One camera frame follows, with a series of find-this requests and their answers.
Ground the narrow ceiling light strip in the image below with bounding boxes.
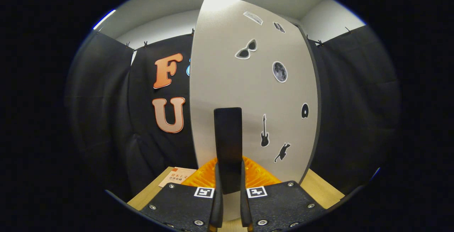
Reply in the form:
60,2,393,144
93,9,117,30

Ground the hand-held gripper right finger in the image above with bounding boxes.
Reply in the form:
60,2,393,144
240,156,326,232

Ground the white shoe cabinet door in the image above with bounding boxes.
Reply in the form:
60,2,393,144
190,0,320,222

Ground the black door handle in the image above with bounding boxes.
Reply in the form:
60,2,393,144
214,107,243,194

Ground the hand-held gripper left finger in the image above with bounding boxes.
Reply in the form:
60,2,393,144
139,158,225,232

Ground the black backdrop cloth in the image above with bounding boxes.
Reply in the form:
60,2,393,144
66,24,401,204

